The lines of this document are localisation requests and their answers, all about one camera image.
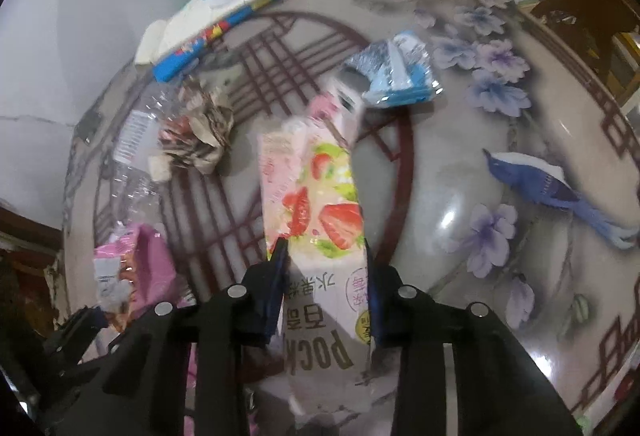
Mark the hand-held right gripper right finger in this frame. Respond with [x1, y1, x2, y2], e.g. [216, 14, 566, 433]
[364, 238, 576, 436]

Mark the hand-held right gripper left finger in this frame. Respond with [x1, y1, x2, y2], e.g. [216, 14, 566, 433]
[75, 236, 291, 436]

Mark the crushed clear plastic bottle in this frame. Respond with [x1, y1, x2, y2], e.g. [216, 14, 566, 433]
[106, 84, 202, 217]

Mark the strawberry biscuit stick box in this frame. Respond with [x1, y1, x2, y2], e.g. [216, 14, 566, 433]
[257, 70, 372, 423]

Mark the pink snack bag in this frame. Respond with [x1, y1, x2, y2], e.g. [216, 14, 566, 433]
[94, 222, 197, 333]

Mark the patterned paper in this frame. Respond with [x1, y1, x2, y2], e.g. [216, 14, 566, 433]
[157, 82, 236, 177]

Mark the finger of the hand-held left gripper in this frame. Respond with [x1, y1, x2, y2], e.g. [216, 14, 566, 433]
[42, 307, 109, 371]

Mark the blue picture book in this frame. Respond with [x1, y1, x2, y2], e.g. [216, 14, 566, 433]
[152, 0, 264, 84]

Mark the silver blue wrapper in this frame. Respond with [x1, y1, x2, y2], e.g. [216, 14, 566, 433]
[342, 30, 444, 110]

